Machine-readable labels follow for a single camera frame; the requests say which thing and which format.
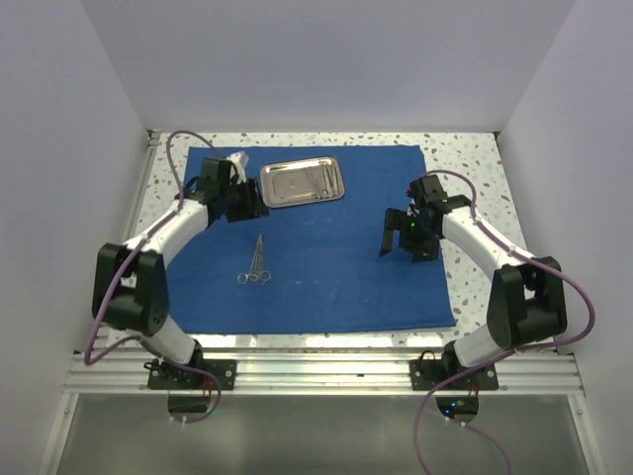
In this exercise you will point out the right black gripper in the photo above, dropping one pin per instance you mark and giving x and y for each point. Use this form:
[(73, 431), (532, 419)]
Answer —
[(396, 221)]

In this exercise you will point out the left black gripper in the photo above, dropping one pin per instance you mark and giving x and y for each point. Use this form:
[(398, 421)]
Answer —
[(253, 207)]

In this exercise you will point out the steel instrument tray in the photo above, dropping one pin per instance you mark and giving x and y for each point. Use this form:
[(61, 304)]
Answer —
[(285, 184)]

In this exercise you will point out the blue surgical cloth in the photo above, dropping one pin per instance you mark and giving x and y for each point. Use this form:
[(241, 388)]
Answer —
[(326, 272)]

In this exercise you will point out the steel surgical scissors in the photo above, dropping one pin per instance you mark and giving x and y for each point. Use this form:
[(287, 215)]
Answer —
[(258, 273)]

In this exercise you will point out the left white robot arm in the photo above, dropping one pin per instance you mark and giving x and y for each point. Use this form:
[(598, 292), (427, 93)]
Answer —
[(130, 288)]

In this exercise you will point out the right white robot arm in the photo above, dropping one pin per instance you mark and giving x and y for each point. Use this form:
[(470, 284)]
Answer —
[(527, 300)]

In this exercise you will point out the steel tweezers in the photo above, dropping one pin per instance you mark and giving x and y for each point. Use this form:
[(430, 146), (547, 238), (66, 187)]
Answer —
[(330, 180)]

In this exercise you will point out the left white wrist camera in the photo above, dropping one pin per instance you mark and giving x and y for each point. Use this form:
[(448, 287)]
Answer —
[(239, 158)]

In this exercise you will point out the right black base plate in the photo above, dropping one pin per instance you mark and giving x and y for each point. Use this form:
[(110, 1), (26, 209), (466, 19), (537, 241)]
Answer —
[(489, 376)]

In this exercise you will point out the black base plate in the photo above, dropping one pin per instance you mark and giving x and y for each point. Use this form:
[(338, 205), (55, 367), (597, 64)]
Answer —
[(489, 376), (163, 376)]

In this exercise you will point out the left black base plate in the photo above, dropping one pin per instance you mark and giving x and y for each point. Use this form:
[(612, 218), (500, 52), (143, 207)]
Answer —
[(163, 376)]

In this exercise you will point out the aluminium rail frame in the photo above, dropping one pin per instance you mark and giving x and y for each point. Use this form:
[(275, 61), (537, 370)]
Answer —
[(107, 418)]

